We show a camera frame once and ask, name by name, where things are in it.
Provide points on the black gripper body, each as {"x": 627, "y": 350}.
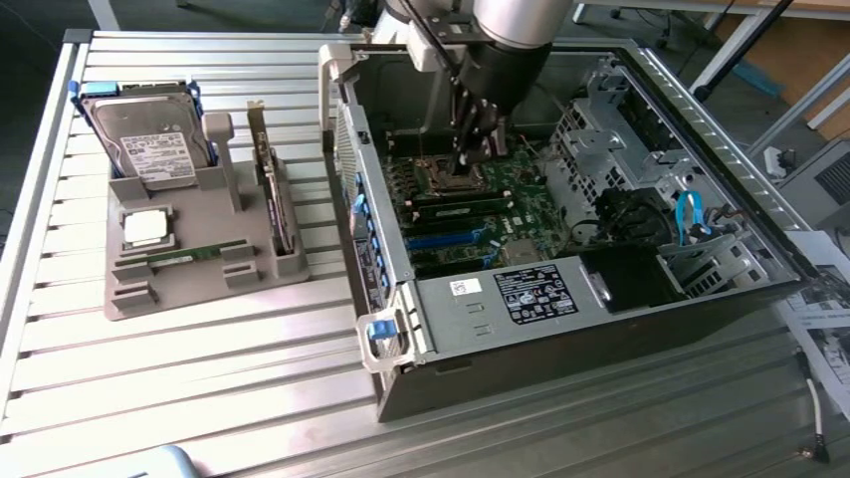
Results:
{"x": 499, "y": 74}

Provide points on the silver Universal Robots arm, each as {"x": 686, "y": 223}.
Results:
{"x": 511, "y": 20}

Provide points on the black installed RAM stick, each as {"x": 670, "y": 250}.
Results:
{"x": 458, "y": 208}

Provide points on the green RAM stick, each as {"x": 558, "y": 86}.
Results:
{"x": 192, "y": 255}

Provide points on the CPU socket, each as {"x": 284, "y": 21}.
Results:
{"x": 438, "y": 180}

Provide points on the metal disk bay cage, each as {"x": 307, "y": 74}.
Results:
{"x": 598, "y": 149}

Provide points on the green motherboard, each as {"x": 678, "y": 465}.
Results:
{"x": 518, "y": 214}

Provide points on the blue expansion slot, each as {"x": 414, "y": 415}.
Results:
{"x": 451, "y": 242}

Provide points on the silver power supply unit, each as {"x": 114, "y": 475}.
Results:
{"x": 511, "y": 304}

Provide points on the black fan shroud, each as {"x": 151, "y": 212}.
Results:
{"x": 631, "y": 279}

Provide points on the black tripod pole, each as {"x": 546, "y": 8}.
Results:
{"x": 743, "y": 50}

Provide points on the blue case latch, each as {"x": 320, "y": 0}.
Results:
{"x": 379, "y": 330}

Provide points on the white framed wooden desk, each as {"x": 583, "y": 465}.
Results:
{"x": 763, "y": 45}

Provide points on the white power strip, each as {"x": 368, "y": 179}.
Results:
{"x": 778, "y": 160}

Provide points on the open black PC case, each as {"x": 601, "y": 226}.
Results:
{"x": 578, "y": 348}

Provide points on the silver hard disk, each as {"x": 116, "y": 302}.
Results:
{"x": 150, "y": 139}

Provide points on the grey computer tower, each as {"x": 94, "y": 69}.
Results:
{"x": 821, "y": 174}

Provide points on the silver CPU chip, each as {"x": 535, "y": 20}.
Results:
{"x": 147, "y": 228}

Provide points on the grey parts rack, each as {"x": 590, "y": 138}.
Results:
{"x": 192, "y": 294}

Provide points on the blue disk caddy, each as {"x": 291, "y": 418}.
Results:
{"x": 99, "y": 92}

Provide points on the printed paper sheets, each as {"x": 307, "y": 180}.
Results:
{"x": 823, "y": 309}

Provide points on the light blue plastic object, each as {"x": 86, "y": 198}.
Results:
{"x": 159, "y": 463}

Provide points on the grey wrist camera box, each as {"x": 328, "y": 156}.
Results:
{"x": 428, "y": 50}

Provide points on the graphics card with metal bracket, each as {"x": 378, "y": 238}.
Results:
{"x": 274, "y": 199}

